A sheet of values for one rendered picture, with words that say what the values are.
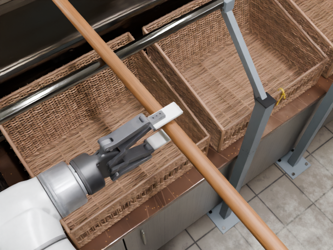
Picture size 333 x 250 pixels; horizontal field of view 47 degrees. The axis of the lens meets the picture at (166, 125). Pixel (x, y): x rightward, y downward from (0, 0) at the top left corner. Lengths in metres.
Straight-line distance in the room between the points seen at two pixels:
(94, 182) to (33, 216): 0.12
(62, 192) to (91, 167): 0.07
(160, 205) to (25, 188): 0.73
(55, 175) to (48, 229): 0.09
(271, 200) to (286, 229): 0.16
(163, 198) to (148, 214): 0.08
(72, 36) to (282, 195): 1.31
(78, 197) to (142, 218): 0.66
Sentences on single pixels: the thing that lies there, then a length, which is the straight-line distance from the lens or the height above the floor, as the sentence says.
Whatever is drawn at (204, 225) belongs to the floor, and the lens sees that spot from 1.95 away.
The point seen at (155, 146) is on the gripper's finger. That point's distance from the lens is 0.79.
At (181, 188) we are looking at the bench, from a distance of 1.38.
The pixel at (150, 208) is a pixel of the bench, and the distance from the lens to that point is 1.35.
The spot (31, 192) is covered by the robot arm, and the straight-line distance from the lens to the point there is 0.70.
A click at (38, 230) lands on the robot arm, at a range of 0.68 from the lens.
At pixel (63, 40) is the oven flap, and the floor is 0.95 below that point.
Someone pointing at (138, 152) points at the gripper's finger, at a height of 1.16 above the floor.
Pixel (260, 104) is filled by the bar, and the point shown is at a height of 0.95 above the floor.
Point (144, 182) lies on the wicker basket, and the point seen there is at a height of 0.73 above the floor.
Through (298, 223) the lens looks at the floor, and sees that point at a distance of 2.05.
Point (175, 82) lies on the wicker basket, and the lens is 1.43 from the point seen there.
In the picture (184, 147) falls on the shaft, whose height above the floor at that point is 1.20.
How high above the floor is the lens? 1.84
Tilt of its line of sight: 57 degrees down
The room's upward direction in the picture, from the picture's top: straight up
